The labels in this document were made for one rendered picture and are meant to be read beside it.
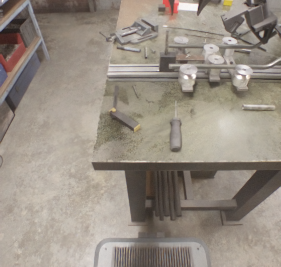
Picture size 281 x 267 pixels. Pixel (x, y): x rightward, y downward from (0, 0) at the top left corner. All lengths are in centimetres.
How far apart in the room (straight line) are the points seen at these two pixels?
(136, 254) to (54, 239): 56
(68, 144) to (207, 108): 127
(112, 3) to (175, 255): 353
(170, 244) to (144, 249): 12
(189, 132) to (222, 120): 11
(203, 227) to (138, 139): 96
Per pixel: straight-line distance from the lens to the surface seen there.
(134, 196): 98
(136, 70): 72
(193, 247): 110
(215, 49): 75
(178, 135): 53
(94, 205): 143
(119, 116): 58
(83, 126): 179
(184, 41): 77
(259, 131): 65
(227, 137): 60
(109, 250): 108
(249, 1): 74
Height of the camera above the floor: 132
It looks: 50 degrees down
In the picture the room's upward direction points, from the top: 1 degrees counter-clockwise
